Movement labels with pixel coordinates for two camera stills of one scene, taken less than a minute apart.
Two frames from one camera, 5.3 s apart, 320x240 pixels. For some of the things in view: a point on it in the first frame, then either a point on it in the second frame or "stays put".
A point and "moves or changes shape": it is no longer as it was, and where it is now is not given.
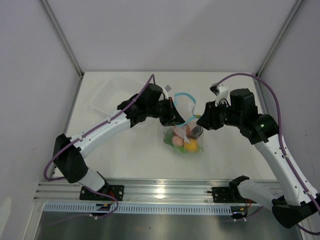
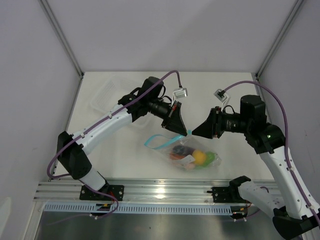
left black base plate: [116, 191] stays put
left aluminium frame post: [64, 40] stays put
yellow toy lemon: [192, 147] -> [200, 156]
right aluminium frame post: [286, 25] stays put
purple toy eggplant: [196, 131] moves or changes shape
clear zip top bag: [186, 138] moves or changes shape
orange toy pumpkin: [188, 131] -> [176, 157]
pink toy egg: [177, 141] -> [190, 165]
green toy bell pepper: [168, 136] -> [210, 156]
